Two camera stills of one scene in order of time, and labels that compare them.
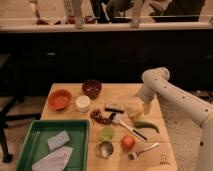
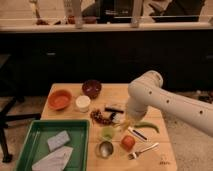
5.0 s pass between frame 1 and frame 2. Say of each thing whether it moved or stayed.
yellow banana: moved
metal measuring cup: stayed
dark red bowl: stayed
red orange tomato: stayed
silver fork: stayed
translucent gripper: moved
